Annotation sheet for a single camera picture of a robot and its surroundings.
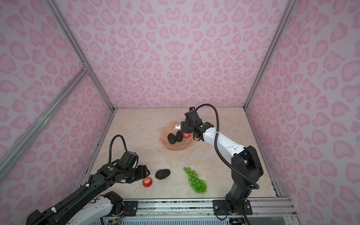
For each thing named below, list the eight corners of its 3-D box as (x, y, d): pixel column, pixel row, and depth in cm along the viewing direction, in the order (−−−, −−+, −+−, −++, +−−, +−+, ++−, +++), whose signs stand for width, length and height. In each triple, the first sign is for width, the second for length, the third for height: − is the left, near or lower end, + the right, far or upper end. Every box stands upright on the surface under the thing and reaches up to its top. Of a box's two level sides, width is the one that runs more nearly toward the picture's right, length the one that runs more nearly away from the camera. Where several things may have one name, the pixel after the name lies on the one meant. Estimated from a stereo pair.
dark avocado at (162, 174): (156, 180, 84) (155, 177, 81) (157, 171, 88) (156, 168, 84) (169, 180, 84) (169, 177, 80) (170, 171, 88) (169, 168, 84)
